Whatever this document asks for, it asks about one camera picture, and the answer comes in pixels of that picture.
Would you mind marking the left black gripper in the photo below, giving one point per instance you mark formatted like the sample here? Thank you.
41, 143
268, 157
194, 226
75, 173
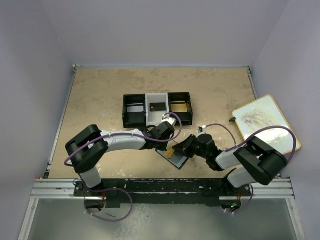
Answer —
166, 128

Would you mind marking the gold VIP card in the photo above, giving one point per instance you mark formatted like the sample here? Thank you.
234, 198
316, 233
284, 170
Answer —
170, 153

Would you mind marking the white board with wood rim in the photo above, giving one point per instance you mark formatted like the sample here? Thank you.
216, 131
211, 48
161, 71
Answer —
259, 114

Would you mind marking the aluminium frame rail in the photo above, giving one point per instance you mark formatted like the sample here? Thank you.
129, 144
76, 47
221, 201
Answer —
161, 209

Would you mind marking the gold credit card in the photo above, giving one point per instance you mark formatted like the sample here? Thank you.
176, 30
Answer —
179, 108

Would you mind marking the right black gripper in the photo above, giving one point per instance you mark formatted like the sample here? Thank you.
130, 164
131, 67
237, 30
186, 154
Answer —
189, 144

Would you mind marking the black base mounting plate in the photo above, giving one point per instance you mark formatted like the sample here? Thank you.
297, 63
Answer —
211, 192

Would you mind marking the black leather card holder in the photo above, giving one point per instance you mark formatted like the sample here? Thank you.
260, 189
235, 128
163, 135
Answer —
178, 160

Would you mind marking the black and white organizer tray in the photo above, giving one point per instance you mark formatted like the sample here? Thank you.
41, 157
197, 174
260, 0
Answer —
148, 118

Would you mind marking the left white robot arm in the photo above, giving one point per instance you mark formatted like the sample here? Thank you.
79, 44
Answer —
87, 148

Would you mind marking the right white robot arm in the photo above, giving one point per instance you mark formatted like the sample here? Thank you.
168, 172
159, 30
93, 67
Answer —
260, 163

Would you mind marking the silver credit card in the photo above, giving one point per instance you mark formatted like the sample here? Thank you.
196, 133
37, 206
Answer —
135, 109

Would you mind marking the black credit card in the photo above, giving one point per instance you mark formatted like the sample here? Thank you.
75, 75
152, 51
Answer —
157, 106

